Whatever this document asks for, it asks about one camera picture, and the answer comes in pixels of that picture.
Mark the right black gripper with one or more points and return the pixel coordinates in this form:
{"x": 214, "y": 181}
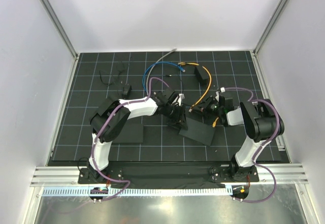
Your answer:
{"x": 203, "y": 110}

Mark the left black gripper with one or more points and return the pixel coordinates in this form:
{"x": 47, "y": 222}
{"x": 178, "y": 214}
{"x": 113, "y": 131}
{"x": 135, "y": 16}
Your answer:
{"x": 180, "y": 121}

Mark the black network switch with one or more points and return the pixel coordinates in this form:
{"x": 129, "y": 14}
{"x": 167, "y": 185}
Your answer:
{"x": 131, "y": 134}
{"x": 198, "y": 131}

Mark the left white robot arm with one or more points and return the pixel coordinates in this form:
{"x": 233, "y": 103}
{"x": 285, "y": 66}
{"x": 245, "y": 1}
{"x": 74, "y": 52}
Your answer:
{"x": 111, "y": 116}

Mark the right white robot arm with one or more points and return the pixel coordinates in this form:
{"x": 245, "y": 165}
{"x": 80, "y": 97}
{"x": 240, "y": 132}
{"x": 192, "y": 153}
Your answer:
{"x": 260, "y": 119}

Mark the black grid mat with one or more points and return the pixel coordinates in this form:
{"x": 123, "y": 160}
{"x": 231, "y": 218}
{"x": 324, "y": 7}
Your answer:
{"x": 99, "y": 75}

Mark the black power adapter block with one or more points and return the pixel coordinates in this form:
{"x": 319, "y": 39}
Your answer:
{"x": 201, "y": 75}

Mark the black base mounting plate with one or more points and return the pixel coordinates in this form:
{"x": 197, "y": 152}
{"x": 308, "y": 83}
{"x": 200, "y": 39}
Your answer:
{"x": 164, "y": 173}

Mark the white slotted cable duct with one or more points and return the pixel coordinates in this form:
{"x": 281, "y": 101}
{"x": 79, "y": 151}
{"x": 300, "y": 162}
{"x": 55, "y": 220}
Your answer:
{"x": 87, "y": 191}

